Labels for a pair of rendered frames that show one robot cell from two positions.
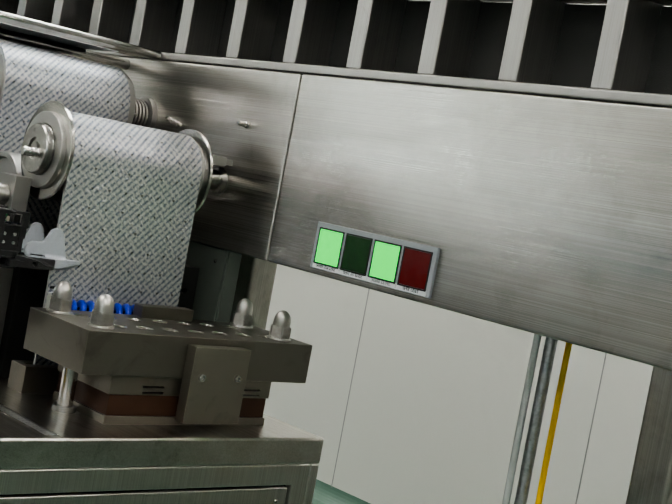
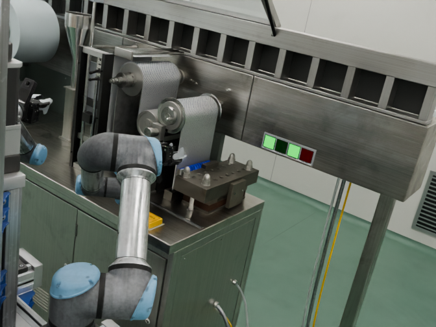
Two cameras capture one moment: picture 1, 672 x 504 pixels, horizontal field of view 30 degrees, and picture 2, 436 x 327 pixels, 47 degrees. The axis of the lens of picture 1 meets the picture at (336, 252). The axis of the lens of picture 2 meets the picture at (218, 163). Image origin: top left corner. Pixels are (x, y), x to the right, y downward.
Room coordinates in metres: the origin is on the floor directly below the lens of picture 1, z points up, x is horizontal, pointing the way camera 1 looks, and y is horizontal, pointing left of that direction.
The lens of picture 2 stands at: (-0.11, 0.74, 1.79)
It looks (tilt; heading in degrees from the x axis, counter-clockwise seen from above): 20 degrees down; 345
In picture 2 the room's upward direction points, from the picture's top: 11 degrees clockwise
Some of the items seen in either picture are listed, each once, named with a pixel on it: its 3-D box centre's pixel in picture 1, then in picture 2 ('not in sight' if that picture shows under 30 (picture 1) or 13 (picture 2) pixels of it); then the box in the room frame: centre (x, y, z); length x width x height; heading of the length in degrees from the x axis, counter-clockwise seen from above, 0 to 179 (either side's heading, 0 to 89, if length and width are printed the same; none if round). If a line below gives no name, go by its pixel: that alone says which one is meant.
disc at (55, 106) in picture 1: (47, 150); (170, 115); (1.86, 0.45, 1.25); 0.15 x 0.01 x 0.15; 43
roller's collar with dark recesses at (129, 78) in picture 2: not in sight; (125, 80); (2.03, 0.64, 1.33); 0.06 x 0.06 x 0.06; 43
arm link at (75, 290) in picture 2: not in sight; (76, 292); (1.01, 0.75, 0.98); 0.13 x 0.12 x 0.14; 89
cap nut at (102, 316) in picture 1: (103, 310); (206, 179); (1.70, 0.30, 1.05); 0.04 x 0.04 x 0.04
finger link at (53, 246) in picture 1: (54, 248); (180, 154); (1.79, 0.40, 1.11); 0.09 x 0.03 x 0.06; 124
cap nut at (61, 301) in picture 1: (62, 296); (186, 171); (1.76, 0.37, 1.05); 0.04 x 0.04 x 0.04
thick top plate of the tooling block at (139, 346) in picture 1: (173, 346); (218, 179); (1.84, 0.21, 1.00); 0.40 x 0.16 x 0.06; 133
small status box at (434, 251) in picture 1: (371, 258); (287, 148); (1.79, -0.05, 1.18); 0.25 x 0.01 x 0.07; 43
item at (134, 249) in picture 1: (122, 255); (195, 146); (1.90, 0.32, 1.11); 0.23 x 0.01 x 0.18; 133
